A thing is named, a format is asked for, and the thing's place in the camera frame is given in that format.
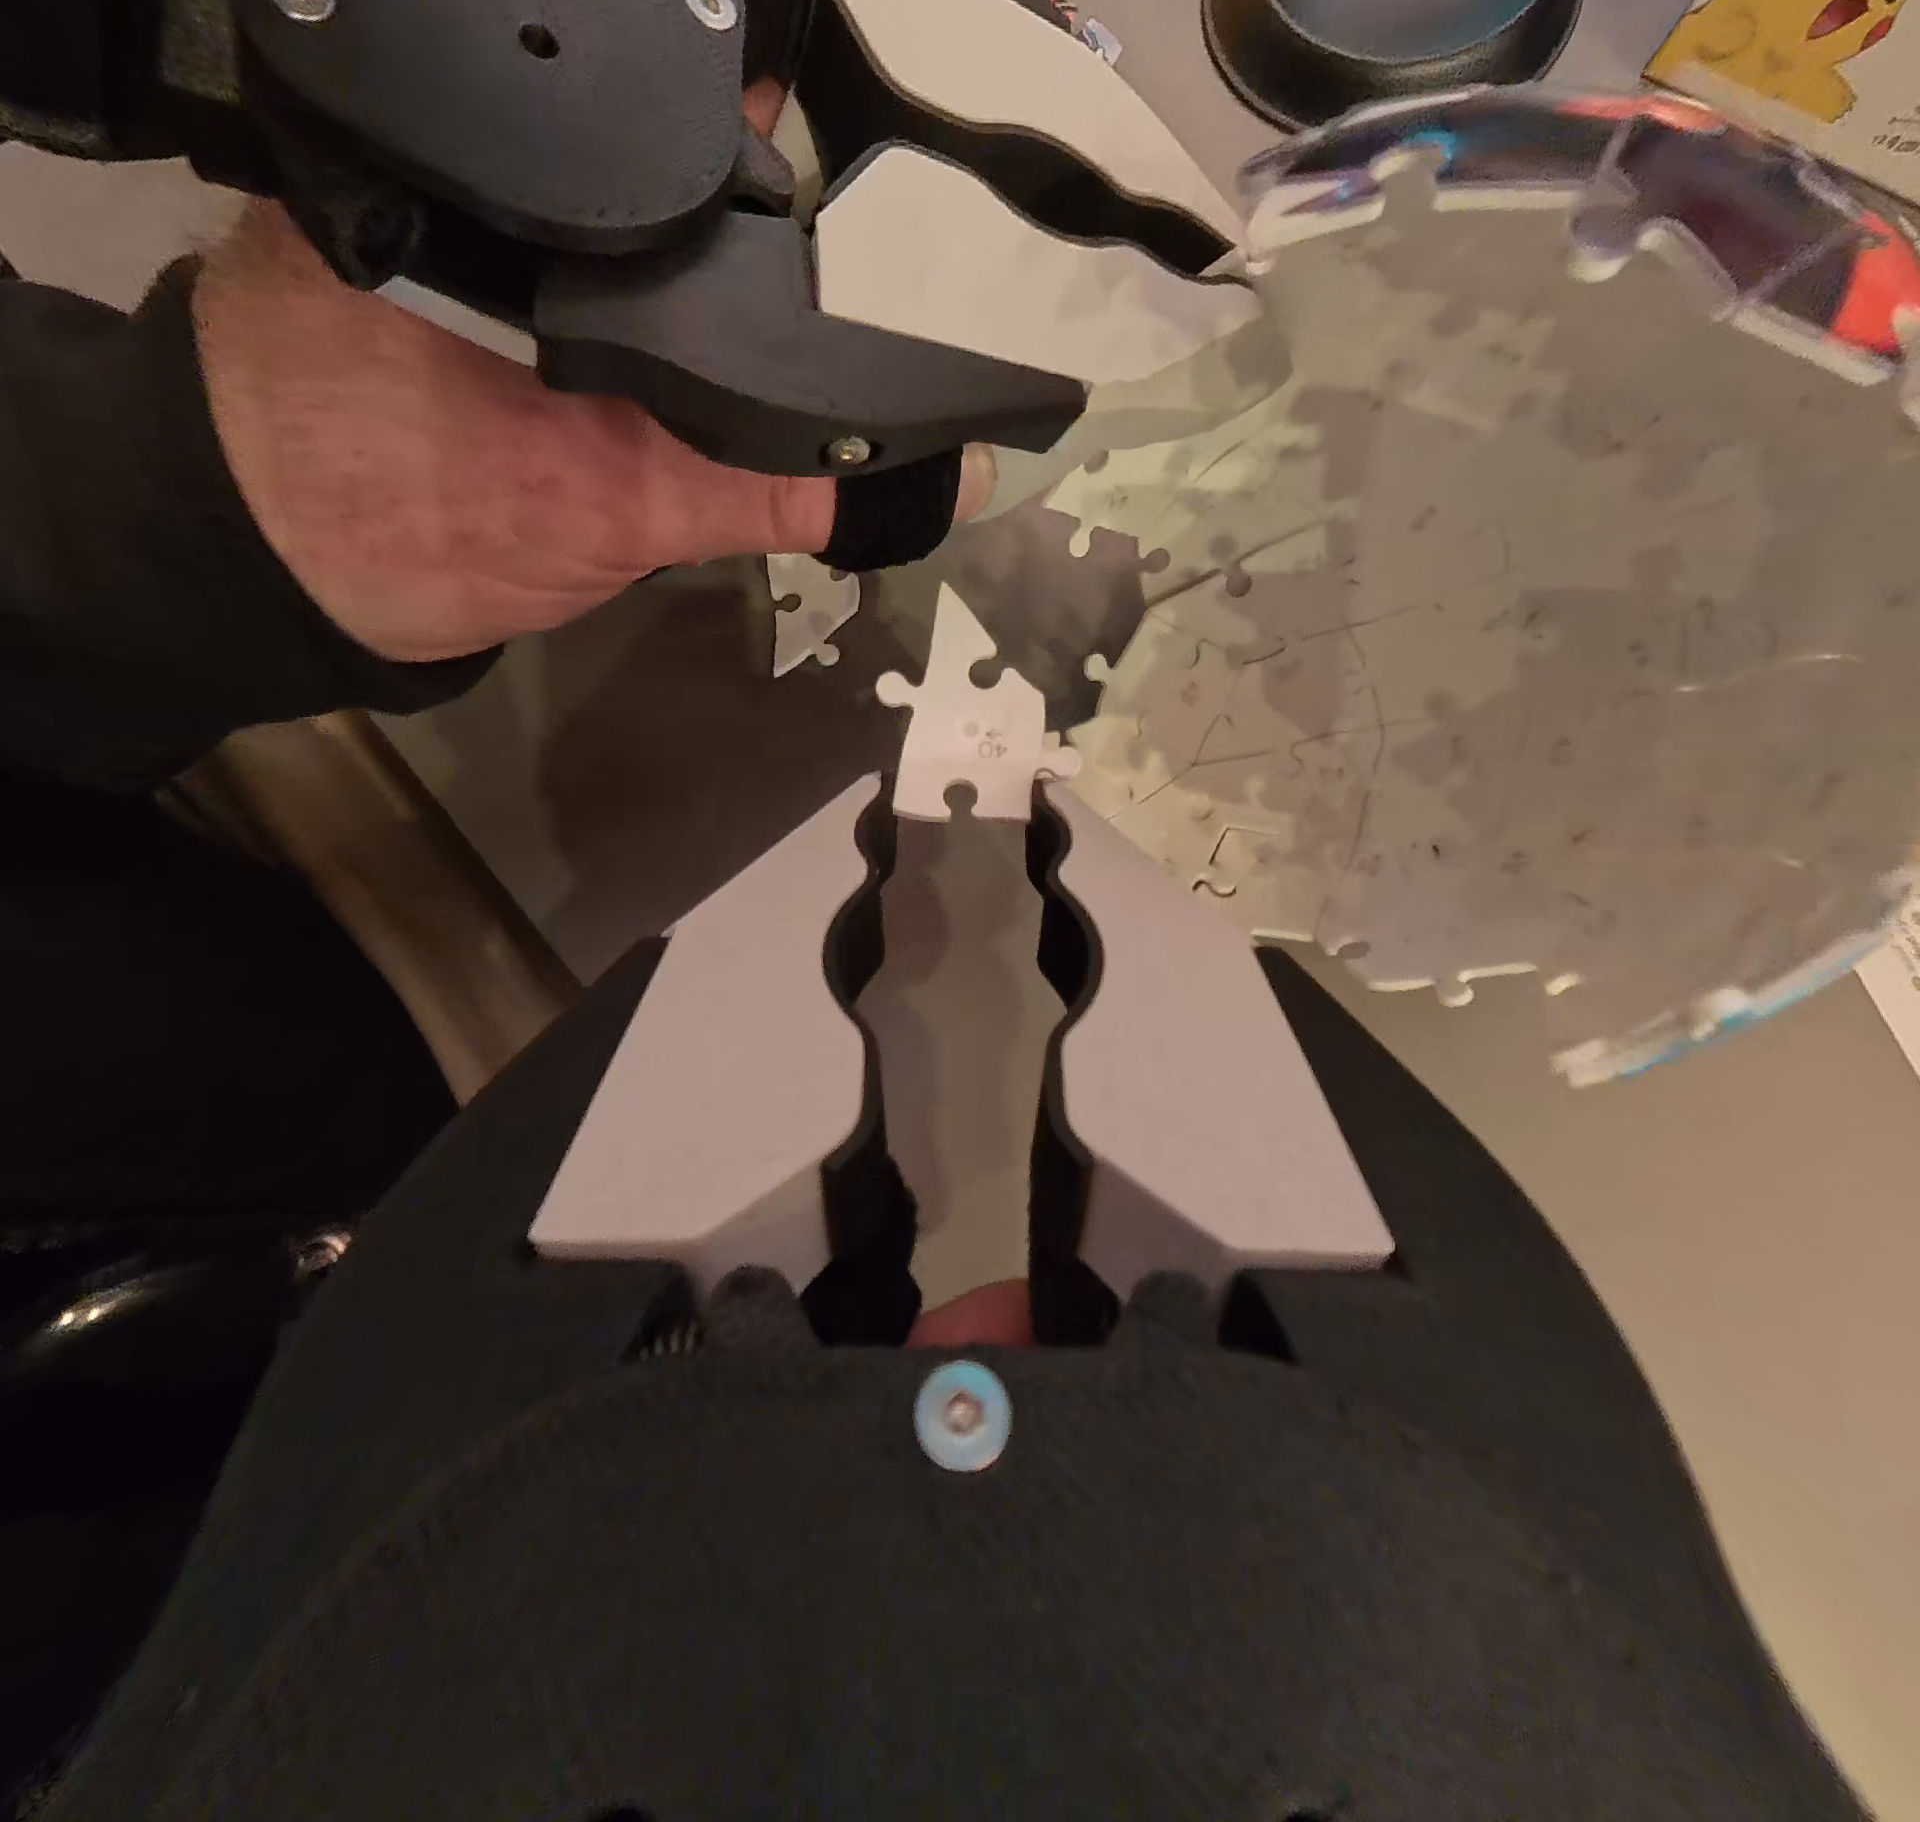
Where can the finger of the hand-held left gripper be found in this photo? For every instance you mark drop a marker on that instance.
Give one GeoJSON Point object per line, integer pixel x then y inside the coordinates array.
{"type": "Point", "coordinates": [960, 262]}
{"type": "Point", "coordinates": [1035, 67]}

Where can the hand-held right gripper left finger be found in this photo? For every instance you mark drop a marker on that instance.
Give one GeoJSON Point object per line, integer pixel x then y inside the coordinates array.
{"type": "Point", "coordinates": [706, 1088]}

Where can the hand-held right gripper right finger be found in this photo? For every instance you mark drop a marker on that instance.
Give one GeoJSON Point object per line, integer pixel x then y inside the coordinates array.
{"type": "Point", "coordinates": [1201, 1088]}

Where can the white puzzle piece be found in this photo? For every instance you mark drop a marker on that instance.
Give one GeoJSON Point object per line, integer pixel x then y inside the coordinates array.
{"type": "Point", "coordinates": [968, 743]}
{"type": "Point", "coordinates": [811, 623]}

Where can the half-built puzzle ball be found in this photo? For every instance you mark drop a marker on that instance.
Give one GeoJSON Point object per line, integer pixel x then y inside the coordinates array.
{"type": "Point", "coordinates": [1500, 652]}

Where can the person's left forearm black sleeve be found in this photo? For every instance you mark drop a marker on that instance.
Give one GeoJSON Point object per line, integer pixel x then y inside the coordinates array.
{"type": "Point", "coordinates": [90, 533]}

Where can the blue puzzle box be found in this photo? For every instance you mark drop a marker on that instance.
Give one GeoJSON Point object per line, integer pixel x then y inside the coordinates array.
{"type": "Point", "coordinates": [1800, 38]}

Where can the person's left hand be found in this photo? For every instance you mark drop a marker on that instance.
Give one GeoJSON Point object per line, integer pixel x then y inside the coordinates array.
{"type": "Point", "coordinates": [481, 488]}

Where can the person's beige trouser leg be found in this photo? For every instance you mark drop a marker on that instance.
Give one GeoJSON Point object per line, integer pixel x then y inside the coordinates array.
{"type": "Point", "coordinates": [376, 877]}

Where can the person's black jacket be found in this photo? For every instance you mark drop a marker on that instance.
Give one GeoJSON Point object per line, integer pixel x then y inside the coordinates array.
{"type": "Point", "coordinates": [150, 1072]}

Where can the white paper sheet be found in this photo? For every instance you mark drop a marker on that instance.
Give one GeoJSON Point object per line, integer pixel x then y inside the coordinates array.
{"type": "Point", "coordinates": [1898, 982]}

